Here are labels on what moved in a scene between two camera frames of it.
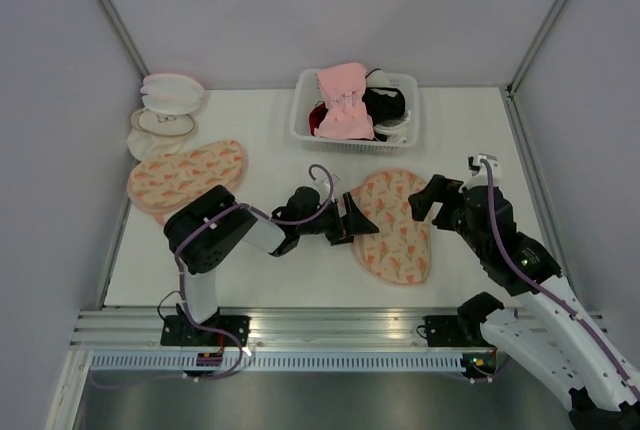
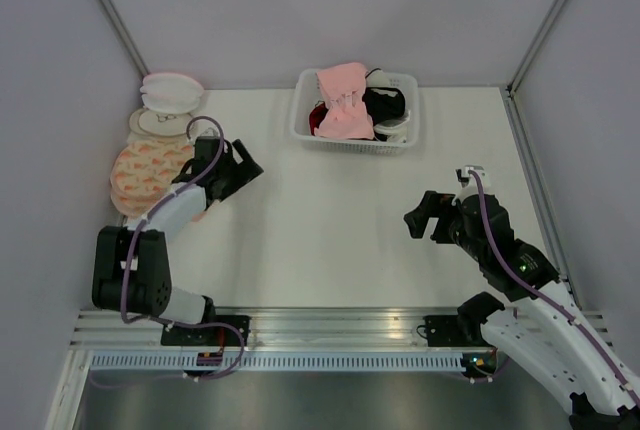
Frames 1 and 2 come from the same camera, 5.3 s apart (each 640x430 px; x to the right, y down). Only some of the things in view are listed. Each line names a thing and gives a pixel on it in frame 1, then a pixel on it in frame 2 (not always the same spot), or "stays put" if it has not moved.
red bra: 316,115 stays put
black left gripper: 349,225 -> 246,172
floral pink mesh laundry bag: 400,251 -> 143,169
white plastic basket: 305,96 stays put
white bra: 396,130 stays put
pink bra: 346,114 stays put
